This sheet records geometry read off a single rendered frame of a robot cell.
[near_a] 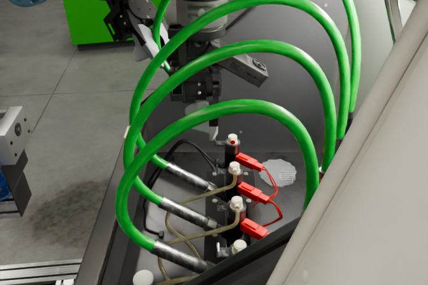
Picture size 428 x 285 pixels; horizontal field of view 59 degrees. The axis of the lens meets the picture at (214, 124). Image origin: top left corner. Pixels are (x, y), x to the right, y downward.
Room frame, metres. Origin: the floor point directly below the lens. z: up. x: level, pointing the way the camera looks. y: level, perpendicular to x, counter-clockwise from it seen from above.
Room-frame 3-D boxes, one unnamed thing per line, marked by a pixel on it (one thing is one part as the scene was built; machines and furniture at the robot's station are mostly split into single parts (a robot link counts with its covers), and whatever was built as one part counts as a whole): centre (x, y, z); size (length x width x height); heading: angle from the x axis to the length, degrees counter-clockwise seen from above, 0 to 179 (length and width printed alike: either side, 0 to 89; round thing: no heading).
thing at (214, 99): (0.54, 0.00, 1.19); 0.05 x 0.02 x 0.09; 0
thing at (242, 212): (0.40, -0.02, 0.99); 0.05 x 0.03 x 0.21; 90
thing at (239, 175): (0.48, -0.02, 0.99); 0.05 x 0.03 x 0.21; 90
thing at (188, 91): (0.56, 0.03, 1.25); 0.09 x 0.08 x 0.12; 90
